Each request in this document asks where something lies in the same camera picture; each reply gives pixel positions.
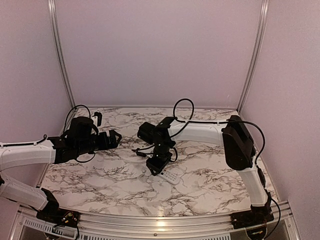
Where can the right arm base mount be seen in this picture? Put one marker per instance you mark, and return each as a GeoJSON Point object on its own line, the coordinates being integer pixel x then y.
{"type": "Point", "coordinates": [250, 218]}

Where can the white remote control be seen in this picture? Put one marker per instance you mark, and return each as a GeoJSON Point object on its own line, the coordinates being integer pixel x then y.
{"type": "Point", "coordinates": [170, 177]}

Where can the front aluminium frame rail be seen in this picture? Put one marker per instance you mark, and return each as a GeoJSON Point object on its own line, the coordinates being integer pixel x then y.
{"type": "Point", "coordinates": [98, 226]}

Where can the aluminium post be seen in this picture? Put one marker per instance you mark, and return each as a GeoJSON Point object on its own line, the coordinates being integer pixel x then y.
{"type": "Point", "coordinates": [59, 51]}
{"type": "Point", "coordinates": [260, 33]}

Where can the right rear aluminium post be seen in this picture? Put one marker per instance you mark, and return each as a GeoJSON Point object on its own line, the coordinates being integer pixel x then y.
{"type": "Point", "coordinates": [260, 33]}

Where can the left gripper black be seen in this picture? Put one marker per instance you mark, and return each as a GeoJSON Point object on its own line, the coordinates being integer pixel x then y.
{"type": "Point", "coordinates": [113, 143]}

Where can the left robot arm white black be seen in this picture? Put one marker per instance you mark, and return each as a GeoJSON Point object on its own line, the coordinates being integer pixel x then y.
{"type": "Point", "coordinates": [82, 137]}

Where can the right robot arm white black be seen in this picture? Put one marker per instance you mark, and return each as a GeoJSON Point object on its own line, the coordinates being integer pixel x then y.
{"type": "Point", "coordinates": [231, 134]}

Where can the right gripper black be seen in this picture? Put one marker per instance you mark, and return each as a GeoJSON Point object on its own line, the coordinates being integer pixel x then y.
{"type": "Point", "coordinates": [159, 165]}

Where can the left rear aluminium post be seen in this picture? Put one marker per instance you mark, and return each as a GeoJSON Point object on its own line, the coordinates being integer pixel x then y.
{"type": "Point", "coordinates": [59, 51]}

